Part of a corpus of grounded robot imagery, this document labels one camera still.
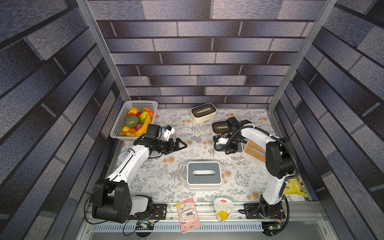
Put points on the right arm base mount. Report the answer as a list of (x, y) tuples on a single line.
[(262, 211)]

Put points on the brown lid rounded tissue box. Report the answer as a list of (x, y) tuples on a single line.
[(219, 127)]

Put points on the yellow toy banana bunch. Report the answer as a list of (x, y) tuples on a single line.
[(143, 129)]

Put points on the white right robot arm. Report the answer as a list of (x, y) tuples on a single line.
[(281, 161)]

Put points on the yellow smiley snack cup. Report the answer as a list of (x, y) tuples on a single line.
[(223, 208)]

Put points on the yellow-green toy pear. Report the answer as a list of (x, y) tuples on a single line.
[(143, 116)]

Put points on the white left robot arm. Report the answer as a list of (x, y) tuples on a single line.
[(111, 199)]

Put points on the pink blister pack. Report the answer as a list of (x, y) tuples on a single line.
[(188, 215)]

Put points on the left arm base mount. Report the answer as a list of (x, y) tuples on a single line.
[(157, 213)]

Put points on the green toy mango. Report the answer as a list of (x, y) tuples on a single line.
[(132, 121)]

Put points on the dark brown lid tissue box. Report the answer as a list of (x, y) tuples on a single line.
[(203, 112)]

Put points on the grey lid tissue box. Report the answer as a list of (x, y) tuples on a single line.
[(229, 151), (204, 173), (203, 187)]

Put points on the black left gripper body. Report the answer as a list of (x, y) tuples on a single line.
[(164, 146)]

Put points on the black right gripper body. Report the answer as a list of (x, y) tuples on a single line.
[(233, 145)]

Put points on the white plastic fruit basket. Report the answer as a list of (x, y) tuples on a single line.
[(120, 120)]

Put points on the wooden lid tissue box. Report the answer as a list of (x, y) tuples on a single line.
[(255, 154)]

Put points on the orange toy fruit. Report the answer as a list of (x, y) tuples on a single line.
[(151, 113)]

